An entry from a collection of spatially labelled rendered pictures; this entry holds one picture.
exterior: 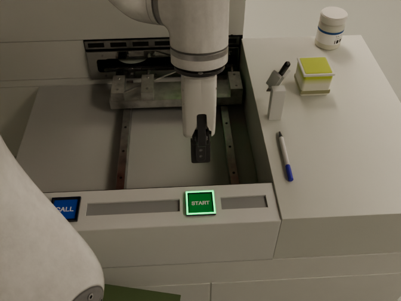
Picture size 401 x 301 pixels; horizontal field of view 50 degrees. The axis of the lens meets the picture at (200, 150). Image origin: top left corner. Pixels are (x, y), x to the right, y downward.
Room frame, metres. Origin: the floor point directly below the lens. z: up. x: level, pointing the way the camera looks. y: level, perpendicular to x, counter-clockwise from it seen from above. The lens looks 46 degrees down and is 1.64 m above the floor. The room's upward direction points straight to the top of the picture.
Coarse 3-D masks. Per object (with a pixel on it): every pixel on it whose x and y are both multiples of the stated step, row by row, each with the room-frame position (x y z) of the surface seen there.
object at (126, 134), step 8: (128, 112) 0.90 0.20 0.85; (128, 120) 0.87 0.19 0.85; (128, 128) 0.84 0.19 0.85; (128, 136) 0.81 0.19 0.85; (120, 144) 0.78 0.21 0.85; (128, 144) 0.79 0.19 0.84; (120, 152) 0.75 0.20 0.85; (128, 152) 0.77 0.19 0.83; (120, 160) 0.72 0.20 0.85; (120, 168) 0.69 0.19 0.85; (120, 176) 0.67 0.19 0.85; (120, 184) 0.65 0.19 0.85
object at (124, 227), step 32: (64, 192) 0.53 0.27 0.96; (96, 192) 0.53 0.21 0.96; (128, 192) 0.53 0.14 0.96; (160, 192) 0.53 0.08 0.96; (224, 192) 0.53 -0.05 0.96; (256, 192) 0.53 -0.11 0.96; (96, 224) 0.46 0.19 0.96; (128, 224) 0.46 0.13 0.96; (160, 224) 0.46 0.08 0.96; (192, 224) 0.46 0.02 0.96; (224, 224) 0.46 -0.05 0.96; (256, 224) 0.46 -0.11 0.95; (96, 256) 0.45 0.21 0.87; (128, 256) 0.45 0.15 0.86; (160, 256) 0.45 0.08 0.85; (192, 256) 0.46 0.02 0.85; (224, 256) 0.46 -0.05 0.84; (256, 256) 0.47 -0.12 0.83
